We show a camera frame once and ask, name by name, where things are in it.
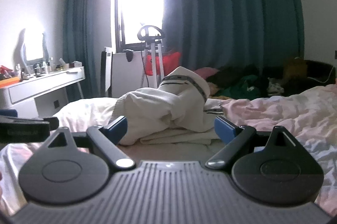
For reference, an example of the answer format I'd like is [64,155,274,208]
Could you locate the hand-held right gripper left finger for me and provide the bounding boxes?
[47,116,135,169]

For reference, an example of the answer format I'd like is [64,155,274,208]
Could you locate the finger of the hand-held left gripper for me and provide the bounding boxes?
[0,116,60,132]

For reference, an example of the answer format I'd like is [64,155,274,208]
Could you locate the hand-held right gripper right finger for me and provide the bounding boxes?
[205,116,297,169]

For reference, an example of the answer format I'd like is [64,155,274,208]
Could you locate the white pants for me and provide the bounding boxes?
[111,66,224,146]

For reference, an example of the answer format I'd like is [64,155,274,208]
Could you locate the white dressing table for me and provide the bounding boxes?
[0,66,86,119]

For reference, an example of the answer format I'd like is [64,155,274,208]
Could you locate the green garment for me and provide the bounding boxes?
[216,74,267,100]

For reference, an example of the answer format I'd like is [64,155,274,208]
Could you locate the dark clothing pile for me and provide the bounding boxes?
[205,64,265,89]

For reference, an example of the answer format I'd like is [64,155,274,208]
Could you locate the orange tray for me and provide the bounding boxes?
[0,77,21,88]

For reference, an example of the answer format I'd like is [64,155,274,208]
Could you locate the beige bed sheet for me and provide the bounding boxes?
[116,142,232,163]

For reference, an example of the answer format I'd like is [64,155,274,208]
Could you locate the row of cosmetic bottles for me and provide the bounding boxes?
[14,56,57,80]

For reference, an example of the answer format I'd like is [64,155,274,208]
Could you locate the pink cloth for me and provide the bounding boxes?
[193,68,221,80]

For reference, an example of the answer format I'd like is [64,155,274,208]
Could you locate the pale duvet cover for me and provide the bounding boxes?
[0,83,337,216]

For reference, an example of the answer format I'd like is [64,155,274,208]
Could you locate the black and white cloth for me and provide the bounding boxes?
[267,77,285,95]

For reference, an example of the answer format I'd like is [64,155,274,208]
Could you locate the lit vanity mirror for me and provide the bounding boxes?
[20,28,50,65]

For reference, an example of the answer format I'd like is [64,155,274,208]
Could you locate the red cloth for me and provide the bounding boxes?
[146,51,183,78]

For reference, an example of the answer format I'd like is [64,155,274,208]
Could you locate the narrow blue curtain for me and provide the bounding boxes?
[62,0,119,103]

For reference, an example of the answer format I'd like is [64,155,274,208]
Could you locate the brown plush toy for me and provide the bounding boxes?
[282,57,308,78]

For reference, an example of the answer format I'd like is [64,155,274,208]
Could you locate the garment steamer stand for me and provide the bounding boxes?
[136,25,166,88]

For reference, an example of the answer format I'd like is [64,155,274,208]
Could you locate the wide blue curtain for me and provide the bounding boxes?
[160,0,306,76]

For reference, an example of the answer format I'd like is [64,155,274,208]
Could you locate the white cable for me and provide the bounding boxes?
[308,66,335,85]

